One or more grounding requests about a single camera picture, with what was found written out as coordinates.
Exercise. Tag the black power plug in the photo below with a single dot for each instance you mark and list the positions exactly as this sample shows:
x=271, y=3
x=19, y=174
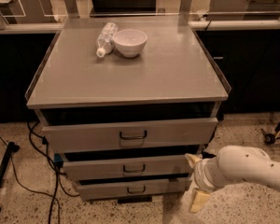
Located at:
x=207, y=155

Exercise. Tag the black wheeled cart base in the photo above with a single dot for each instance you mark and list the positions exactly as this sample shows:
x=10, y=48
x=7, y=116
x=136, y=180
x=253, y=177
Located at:
x=275, y=129

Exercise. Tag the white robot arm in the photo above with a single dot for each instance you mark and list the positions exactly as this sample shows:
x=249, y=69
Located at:
x=232, y=165

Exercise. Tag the grey drawer cabinet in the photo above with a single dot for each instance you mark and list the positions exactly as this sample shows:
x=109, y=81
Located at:
x=174, y=67

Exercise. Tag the grey bottom drawer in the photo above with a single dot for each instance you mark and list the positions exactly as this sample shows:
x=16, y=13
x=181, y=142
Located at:
x=133, y=186

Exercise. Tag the grey drawer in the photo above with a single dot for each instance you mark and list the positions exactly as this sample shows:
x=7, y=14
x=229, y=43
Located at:
x=133, y=186
x=121, y=163
x=129, y=126

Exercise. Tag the black floor stand leg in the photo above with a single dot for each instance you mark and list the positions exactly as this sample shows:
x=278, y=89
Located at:
x=1, y=174

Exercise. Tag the white ceramic bowl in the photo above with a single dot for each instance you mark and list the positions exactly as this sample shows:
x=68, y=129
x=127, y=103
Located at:
x=130, y=42

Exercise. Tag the black mesh chair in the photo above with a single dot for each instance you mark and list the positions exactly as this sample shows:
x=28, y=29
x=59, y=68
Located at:
x=115, y=8

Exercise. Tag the grey top drawer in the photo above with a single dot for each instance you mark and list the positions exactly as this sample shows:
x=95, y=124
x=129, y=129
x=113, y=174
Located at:
x=129, y=126

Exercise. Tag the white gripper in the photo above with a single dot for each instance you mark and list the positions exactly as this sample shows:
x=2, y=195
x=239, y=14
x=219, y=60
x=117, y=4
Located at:
x=200, y=174

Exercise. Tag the clear plastic water bottle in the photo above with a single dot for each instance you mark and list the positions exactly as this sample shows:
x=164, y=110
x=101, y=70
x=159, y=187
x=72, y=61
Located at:
x=104, y=42

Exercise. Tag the blue plug box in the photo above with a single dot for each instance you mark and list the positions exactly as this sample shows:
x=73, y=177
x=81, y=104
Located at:
x=58, y=160

